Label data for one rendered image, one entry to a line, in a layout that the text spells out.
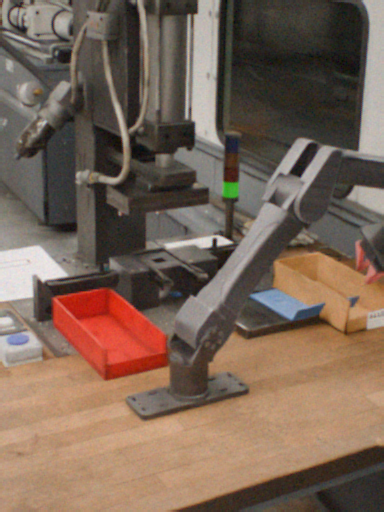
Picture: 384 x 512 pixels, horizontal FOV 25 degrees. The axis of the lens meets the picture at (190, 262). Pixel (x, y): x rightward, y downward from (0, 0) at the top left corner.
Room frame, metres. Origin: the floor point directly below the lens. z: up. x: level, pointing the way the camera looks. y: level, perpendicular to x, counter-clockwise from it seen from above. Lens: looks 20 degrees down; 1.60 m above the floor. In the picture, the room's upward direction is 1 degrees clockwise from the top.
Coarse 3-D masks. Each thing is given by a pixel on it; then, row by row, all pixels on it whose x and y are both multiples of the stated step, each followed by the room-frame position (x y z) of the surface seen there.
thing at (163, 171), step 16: (112, 160) 1.78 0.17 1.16; (144, 160) 1.72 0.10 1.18; (160, 160) 1.64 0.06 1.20; (144, 176) 1.65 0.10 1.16; (160, 176) 1.59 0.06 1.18; (176, 176) 1.61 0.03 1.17; (192, 176) 1.62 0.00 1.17; (112, 192) 1.63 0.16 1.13; (128, 192) 1.60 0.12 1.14; (144, 192) 1.60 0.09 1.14; (160, 192) 1.61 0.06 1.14; (176, 192) 1.62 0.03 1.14; (192, 192) 1.64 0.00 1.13; (208, 192) 1.65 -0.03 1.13; (128, 208) 1.57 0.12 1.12; (144, 208) 1.58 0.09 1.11; (160, 208) 1.60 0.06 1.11; (176, 208) 1.71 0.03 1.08
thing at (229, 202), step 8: (224, 136) 1.91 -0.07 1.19; (232, 136) 1.90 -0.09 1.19; (240, 136) 1.91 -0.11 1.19; (224, 200) 1.90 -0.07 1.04; (232, 200) 1.90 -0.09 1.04; (232, 208) 1.91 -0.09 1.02; (232, 216) 1.91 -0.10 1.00; (232, 224) 1.91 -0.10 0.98; (224, 232) 1.91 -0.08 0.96; (232, 232) 1.91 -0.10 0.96; (232, 240) 1.91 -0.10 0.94
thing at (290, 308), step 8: (256, 296) 1.61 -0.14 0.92; (264, 296) 1.61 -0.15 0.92; (272, 296) 1.61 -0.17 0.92; (280, 296) 1.62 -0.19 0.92; (288, 296) 1.62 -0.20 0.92; (264, 304) 1.58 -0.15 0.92; (272, 304) 1.57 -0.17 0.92; (280, 304) 1.57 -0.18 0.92; (288, 304) 1.58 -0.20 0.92; (296, 304) 1.58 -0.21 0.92; (304, 304) 1.58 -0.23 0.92; (320, 304) 1.52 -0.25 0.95; (280, 312) 1.54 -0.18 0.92; (288, 312) 1.54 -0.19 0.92; (296, 312) 1.49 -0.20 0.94; (304, 312) 1.51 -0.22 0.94; (312, 312) 1.52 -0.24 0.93; (320, 312) 1.54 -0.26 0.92
